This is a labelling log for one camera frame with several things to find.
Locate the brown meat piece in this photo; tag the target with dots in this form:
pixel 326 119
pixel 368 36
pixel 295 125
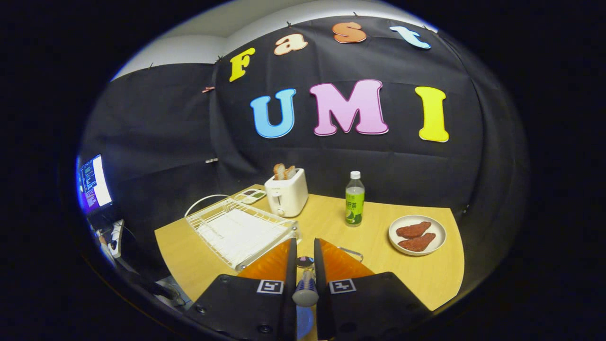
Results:
pixel 413 229
pixel 417 243

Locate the toast slice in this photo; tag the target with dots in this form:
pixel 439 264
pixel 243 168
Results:
pixel 279 171
pixel 290 172

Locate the white divided condiment tray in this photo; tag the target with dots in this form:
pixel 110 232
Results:
pixel 251 195

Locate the white toaster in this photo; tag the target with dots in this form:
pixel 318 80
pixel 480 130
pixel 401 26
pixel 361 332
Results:
pixel 289 194

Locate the green label drink bottle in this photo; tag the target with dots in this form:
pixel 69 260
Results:
pixel 354 208

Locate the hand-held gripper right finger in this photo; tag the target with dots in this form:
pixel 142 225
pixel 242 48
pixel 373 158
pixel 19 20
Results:
pixel 321 303

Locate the small white device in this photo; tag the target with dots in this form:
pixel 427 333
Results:
pixel 116 237

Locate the small white plate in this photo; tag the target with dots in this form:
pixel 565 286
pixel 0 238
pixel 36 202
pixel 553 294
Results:
pixel 423 218

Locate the blue plate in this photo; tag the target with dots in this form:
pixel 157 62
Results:
pixel 304 322

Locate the computer monitor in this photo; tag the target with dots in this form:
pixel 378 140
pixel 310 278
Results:
pixel 94 182

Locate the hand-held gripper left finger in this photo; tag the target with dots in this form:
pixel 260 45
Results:
pixel 291 303

